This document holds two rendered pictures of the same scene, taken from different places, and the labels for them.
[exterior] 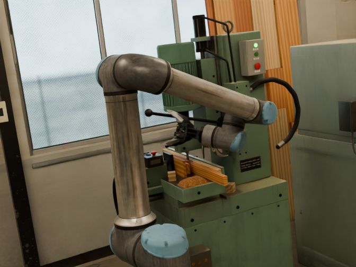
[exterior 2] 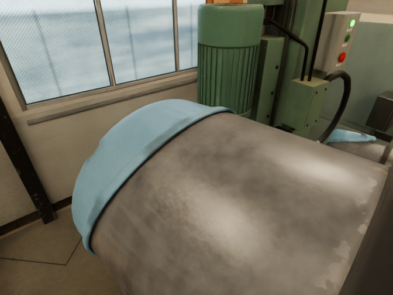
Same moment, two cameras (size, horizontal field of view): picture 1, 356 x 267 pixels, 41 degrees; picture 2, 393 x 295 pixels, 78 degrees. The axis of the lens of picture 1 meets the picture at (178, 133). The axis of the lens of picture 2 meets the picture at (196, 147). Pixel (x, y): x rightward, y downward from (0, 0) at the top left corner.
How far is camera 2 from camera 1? 154 cm
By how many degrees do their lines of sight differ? 25
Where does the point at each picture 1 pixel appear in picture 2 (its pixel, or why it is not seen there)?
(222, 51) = (303, 28)
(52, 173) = (52, 127)
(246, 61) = (333, 48)
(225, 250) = not seen: hidden behind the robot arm
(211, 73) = (275, 63)
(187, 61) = (254, 43)
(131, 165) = not seen: outside the picture
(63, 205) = (68, 154)
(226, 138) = not seen: hidden behind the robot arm
